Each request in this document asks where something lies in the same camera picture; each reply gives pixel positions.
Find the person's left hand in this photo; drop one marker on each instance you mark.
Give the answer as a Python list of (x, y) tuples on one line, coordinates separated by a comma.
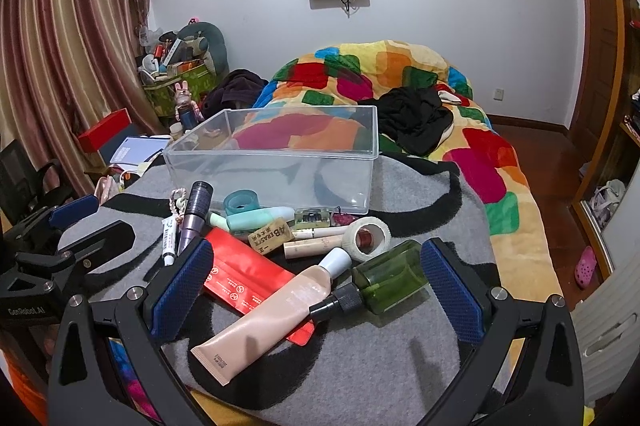
[(27, 376)]

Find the white wall socket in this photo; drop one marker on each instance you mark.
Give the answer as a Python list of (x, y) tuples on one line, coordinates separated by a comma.
[(498, 94)]

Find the purple bottle with dark cap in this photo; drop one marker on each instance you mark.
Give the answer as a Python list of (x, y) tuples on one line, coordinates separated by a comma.
[(192, 221)]

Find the striped pink curtain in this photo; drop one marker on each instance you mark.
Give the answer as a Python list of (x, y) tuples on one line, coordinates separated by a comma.
[(75, 31)]

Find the black chair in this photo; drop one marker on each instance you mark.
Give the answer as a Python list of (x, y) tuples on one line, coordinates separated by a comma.
[(20, 176)]

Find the pink clog shoe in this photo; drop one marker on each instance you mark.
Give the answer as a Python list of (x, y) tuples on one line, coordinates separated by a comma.
[(585, 268)]

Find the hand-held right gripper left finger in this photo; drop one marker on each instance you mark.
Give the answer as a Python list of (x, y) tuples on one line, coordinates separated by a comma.
[(180, 291)]

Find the small clear case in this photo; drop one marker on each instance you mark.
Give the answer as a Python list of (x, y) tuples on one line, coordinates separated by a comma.
[(312, 218)]

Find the mint green bottle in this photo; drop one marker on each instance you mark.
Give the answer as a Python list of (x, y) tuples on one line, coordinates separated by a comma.
[(255, 217)]

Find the wooden door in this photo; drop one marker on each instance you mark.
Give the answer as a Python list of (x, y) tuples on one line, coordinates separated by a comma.
[(595, 31)]

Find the black clothing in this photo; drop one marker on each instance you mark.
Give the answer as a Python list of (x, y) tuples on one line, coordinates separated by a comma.
[(415, 121)]

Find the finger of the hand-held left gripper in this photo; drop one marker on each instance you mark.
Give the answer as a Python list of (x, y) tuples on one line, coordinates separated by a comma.
[(75, 211), (107, 241)]

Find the teal tape roll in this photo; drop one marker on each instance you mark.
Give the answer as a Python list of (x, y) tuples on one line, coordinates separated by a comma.
[(232, 203)]

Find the grey black patterned blanket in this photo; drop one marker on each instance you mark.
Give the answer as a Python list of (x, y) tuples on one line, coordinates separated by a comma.
[(350, 356)]

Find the wooden shelf unit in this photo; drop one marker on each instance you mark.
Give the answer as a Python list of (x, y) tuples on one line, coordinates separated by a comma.
[(587, 186)]

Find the beige lipstick tube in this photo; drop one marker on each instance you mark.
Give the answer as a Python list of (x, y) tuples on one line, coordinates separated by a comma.
[(305, 248)]

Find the clear plastic box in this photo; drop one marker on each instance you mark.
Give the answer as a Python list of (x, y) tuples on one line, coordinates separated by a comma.
[(270, 176)]

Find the pink rabbit toy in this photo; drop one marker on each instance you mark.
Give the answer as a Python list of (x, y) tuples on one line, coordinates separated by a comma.
[(184, 95)]

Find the slim cream tube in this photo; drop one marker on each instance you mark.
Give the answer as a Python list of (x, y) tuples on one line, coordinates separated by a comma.
[(320, 232)]

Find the clear plastic bag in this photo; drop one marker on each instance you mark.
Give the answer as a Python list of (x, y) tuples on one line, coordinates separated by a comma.
[(150, 36)]

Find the white red small pouch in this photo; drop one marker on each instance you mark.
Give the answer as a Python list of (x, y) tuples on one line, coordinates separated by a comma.
[(446, 97)]

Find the white gauze tape roll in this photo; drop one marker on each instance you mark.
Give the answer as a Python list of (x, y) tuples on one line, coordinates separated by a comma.
[(355, 236)]

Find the small white tube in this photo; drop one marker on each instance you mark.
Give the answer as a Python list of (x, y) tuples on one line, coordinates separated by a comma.
[(170, 238)]

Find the blue white notebook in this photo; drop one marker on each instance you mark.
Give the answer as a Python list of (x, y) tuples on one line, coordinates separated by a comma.
[(137, 151)]

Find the tan eraser block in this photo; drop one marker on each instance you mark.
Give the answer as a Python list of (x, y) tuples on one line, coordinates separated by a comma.
[(270, 236)]

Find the white plastic drawer cabinet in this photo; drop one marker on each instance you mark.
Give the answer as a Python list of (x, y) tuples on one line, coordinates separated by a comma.
[(615, 321)]

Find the maroon hair ornament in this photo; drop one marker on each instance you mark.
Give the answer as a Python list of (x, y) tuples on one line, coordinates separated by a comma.
[(342, 219)]

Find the colourful patchwork blanket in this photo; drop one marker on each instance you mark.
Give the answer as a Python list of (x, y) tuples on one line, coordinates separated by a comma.
[(350, 56)]

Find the red packet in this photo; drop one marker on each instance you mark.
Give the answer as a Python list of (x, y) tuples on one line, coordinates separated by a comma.
[(240, 271)]

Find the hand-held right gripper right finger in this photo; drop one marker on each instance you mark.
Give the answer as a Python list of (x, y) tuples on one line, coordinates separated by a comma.
[(450, 296)]

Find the blue water bottle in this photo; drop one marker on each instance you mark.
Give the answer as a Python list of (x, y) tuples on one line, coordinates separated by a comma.
[(189, 117)]

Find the red box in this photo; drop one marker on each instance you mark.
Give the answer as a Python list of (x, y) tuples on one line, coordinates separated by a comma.
[(105, 131)]

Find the beige cream tube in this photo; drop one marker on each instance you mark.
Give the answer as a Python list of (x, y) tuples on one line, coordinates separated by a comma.
[(270, 321)]

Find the white wardrobe door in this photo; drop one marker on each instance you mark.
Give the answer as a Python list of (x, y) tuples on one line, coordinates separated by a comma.
[(625, 236)]

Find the dark purple clothing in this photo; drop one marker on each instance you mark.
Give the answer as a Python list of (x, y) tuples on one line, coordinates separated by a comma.
[(235, 88)]

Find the brown cardboard box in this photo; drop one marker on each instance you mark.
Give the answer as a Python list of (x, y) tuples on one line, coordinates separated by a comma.
[(185, 70)]

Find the green storage box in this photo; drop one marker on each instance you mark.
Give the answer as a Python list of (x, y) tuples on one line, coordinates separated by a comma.
[(165, 98)]

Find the green spray bottle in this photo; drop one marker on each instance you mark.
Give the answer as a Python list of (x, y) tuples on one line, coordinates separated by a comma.
[(390, 276)]

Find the grey plush pillow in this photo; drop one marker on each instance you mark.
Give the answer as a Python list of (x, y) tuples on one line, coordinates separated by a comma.
[(217, 46)]

